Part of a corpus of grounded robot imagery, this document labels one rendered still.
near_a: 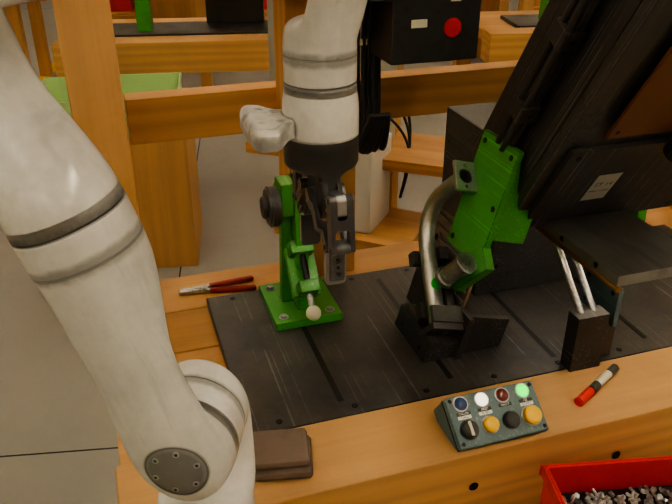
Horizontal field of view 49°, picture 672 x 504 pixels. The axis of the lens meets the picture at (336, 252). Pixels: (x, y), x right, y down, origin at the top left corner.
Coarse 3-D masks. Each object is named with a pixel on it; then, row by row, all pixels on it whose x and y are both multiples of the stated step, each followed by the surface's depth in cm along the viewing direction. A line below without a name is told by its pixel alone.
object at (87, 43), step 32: (64, 0) 120; (96, 0) 122; (288, 0) 131; (64, 32) 123; (96, 32) 124; (64, 64) 125; (96, 64) 126; (96, 96) 129; (96, 128) 131; (128, 160) 136; (128, 192) 138; (352, 192) 153; (320, 256) 158; (352, 256) 160
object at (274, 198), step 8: (264, 192) 134; (272, 192) 131; (264, 200) 132; (272, 200) 131; (280, 200) 131; (264, 208) 132; (272, 208) 131; (280, 208) 131; (264, 216) 133; (272, 216) 131; (280, 216) 131; (272, 224) 133
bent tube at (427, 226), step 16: (464, 176) 128; (432, 192) 133; (448, 192) 129; (432, 208) 133; (432, 224) 135; (432, 240) 135; (432, 256) 133; (432, 272) 132; (432, 288) 131; (432, 304) 130
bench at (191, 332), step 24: (648, 216) 186; (264, 264) 165; (360, 264) 165; (384, 264) 165; (408, 264) 165; (168, 288) 156; (168, 312) 148; (192, 312) 147; (192, 336) 140; (216, 336) 140; (216, 360) 133; (120, 456) 112
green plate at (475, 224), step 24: (480, 144) 126; (480, 168) 125; (504, 168) 119; (480, 192) 125; (504, 192) 118; (456, 216) 131; (480, 216) 124; (504, 216) 122; (456, 240) 130; (480, 240) 123; (504, 240) 124
